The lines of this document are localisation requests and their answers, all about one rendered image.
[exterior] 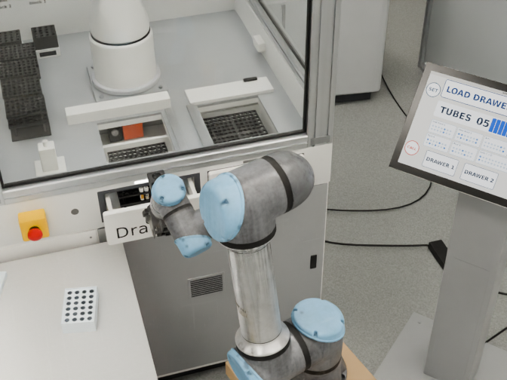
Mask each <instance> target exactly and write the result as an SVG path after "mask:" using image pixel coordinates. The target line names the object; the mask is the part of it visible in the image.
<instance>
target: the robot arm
mask: <svg viewBox="0 0 507 380"><path fill-rule="evenodd" d="M147 179H148V182H149V187H150V189H151V193H152V196H151V200H150V205H149V206H147V208H146V209H144V211H143V212H142V214H143V217H145V218H146V221H147V222H148V223H149V225H150V228H151V231H152V236H153V237H154V239H155V235H156V234H157V237H161V236H166V237H167V236H170V235H171V236H172V238H173V239H174V243H175V244H176V245H177V246H178V248H179V250H180V252H181V253H182V255H183V256H184V257H185V258H192V257H194V256H197V255H199V254H201V253H203V252H204V251H206V250H208V249H209V248H210V247H211V246H212V242H211V238H213V239H214V240H216V241H219V243H220V244H221V245H222V246H224V247H225V248H227V253H228V257H229V266H230V270H231V275H232V283H233V288H234V293H235V301H236V306H237V311H238V319H239V323H240V327H239V328H238V330H237V332H236V334H235V344H236V347H235V348H231V350H230V351H228V353H227V357H228V361H229V364H230V366H231V367H232V370H233V372H234V373H235V375H236V376H237V378H238V380H346V377H347V368H346V363H345V361H344V359H343V356H342V349H343V336H344V334H345V321H344V317H343V314H342V312H341V311H340V309H338V307H337V306H335V305H334V304H333V303H331V302H329V301H327V300H321V299H317V298H310V299H304V300H302V301H301V302H299V303H297V304H296V305H295V307H294V308H293V310H292V312H291V317H290V318H289V319H287V320H285V321H283V322H282V321H281V318H280V312H279V306H278V295H277V289H276V283H275V272H274V266H273V260H272V249H271V244H270V241H271V240H272V239H273V238H274V236H275V234H276V223H275V218H276V217H278V216H280V215H282V214H284V213H287V212H289V211H290V210H292V209H294V208H296V207H298V206H299V205H301V203H302V202H304V201H305V200H306V199H307V197H308V196H309V195H310V194H311V192H312V189H313V187H314V183H315V175H314V171H313V169H312V166H311V165H310V163H309V162H308V161H307V160H306V159H305V158H304V157H303V156H301V155H299V154H297V153H295V152H287V151H280V152H273V153H270V154H267V155H264V156H263V157H261V158H258V159H256V160H254V161H252V162H249V163H247V164H245V165H242V166H240V167H237V168H235V169H234V170H230V171H229V172H225V173H221V174H219V175H218V176H217V177H215V178H213V179H211V180H209V181H208V182H206V183H205V184H204V185H203V187H202V189H201V192H200V195H199V209H197V210H195V209H194V208H193V206H192V204H191V203H190V201H189V199H188V197H187V195H186V188H185V185H184V183H183V181H182V180H181V178H179V177H178V176H176V175H173V174H165V172H164V170H158V171H154V172H151V173H147Z"/></svg>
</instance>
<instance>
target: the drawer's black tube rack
mask: <svg viewBox="0 0 507 380"><path fill-rule="evenodd" d="M138 189H139V188H132V189H128V190H123V191H119V192H117V195H118V193H125V192H130V191H134V190H138ZM151 196H152V193H149V199H146V198H145V195H144V200H140V196H139V195H138V196H133V197H129V198H122V199H119V196H118V199H119V203H120V206H121V208H122V207H130V206H134V205H138V204H145V203H150V200H151Z"/></svg>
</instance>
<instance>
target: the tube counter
mask: <svg viewBox="0 0 507 380"><path fill-rule="evenodd" d="M473 128H475V129H478V130H482V131H485V132H488V133H492V134H495V135H497V136H501V137H505V138H507V121H505V120H502V119H500V118H495V117H493V116H490V115H485V114H483V113H480V112H479V113H478V116H477V119H476V121H475V125H474V127H473Z"/></svg>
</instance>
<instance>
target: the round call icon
mask: <svg viewBox="0 0 507 380"><path fill-rule="evenodd" d="M421 145H422V143H421V142H418V141H416V140H413V139H409V138H407V141H406V143H405V145H404V148H403V151H402V153H404V154H406V155H410V156H413V157H415V158H416V157H417V155H418V153H419V149H420V146H421Z"/></svg>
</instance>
